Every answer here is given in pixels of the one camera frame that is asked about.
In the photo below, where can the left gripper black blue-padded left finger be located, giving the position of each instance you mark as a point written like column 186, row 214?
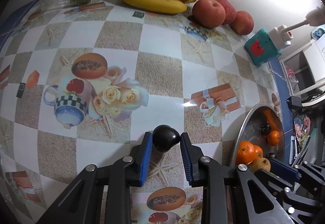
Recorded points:
column 81, row 201

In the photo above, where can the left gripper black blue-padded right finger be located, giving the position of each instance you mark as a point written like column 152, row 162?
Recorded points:
column 230, row 194

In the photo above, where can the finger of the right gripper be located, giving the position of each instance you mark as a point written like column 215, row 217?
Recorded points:
column 284, row 169

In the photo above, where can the brown longan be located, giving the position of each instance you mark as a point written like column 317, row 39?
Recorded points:
column 261, row 163

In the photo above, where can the orange mandarin with stem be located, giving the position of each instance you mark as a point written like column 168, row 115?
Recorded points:
column 245, row 153

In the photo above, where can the large orange mandarin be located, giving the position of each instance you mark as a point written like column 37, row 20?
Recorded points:
column 258, row 152

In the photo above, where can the small dark plum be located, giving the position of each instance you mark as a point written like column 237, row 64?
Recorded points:
column 266, row 129

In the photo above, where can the black power adapter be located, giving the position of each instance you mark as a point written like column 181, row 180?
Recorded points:
column 294, row 103

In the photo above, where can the steel bowl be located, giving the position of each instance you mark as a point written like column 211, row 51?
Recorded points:
column 250, row 130

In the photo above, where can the white shelf rack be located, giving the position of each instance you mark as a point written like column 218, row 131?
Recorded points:
column 304, row 68

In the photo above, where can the patterned tablecloth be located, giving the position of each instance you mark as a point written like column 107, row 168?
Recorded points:
column 81, row 86

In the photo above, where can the teal toy box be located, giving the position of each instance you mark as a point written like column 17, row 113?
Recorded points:
column 261, row 48

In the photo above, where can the white desk lamp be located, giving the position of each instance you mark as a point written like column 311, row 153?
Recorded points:
column 281, row 36

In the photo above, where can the right red apple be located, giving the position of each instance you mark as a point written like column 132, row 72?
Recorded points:
column 243, row 23

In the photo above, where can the red apple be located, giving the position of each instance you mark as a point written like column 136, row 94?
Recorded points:
column 243, row 23
column 230, row 11
column 209, row 13

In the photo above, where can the middle red apple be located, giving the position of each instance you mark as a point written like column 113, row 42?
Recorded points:
column 230, row 11

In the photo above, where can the front red apple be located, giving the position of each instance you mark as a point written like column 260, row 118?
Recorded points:
column 209, row 13

